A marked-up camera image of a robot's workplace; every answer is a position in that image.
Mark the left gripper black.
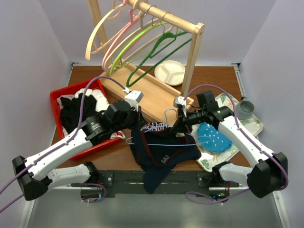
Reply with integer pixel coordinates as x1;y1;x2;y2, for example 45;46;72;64
112;104;148;133

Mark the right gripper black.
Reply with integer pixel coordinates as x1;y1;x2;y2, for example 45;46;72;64
170;108;207;134

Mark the light blue wire hanger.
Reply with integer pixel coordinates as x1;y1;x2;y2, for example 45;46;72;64
125;108;211;147

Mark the navy tank top red trim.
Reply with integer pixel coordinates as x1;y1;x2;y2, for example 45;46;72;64
130;127;201;194

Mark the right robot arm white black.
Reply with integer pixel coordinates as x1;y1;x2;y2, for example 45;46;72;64
172;91;288;198

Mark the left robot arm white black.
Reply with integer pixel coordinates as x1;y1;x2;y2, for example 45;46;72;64
12;98;147;201

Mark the wooden hanger rack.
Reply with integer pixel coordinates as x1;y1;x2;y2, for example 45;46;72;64
101;0;204;122

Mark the beige plastic hanger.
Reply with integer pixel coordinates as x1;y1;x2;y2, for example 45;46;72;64
102;10;166;74

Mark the natural wooden hanger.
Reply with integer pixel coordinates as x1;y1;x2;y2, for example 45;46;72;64
85;0;124;61

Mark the dark green hanger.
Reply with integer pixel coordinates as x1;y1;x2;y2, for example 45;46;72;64
126;31;192;88

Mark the lime green hanger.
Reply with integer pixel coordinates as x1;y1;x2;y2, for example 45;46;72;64
105;21;167;75

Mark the pink plastic hanger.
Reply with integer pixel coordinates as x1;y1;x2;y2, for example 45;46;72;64
102;9;145;71

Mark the blue dotted plate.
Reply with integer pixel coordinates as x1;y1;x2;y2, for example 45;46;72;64
196;123;232;153

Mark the floral leaf tray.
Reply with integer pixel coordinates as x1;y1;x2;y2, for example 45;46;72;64
191;93;263;172

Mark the white garment in bin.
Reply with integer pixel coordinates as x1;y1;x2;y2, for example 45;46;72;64
57;88;127;140

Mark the white divided dish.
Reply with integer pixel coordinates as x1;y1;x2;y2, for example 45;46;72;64
154;60;186;86

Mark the red plastic bin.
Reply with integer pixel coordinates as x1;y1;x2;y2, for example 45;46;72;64
50;80;125;161

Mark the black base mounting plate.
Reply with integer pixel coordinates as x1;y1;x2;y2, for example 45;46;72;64
87;170;238;198

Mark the grey ceramic cup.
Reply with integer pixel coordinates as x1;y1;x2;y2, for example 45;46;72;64
236;96;255;120

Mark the black garment in bin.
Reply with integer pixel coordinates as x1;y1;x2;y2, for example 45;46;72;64
59;93;97;134

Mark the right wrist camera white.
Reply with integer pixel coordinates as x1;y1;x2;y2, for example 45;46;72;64
173;96;187;108

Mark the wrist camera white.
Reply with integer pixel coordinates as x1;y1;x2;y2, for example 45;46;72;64
124;90;144;107
173;96;187;108

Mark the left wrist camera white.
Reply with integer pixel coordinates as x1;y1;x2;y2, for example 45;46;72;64
124;90;144;107

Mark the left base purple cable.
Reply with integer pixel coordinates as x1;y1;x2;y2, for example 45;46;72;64
80;182;107;204

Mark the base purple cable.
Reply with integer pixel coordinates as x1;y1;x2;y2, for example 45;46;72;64
185;187;251;205
80;182;107;204

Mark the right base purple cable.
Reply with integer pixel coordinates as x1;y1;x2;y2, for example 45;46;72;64
185;187;251;205

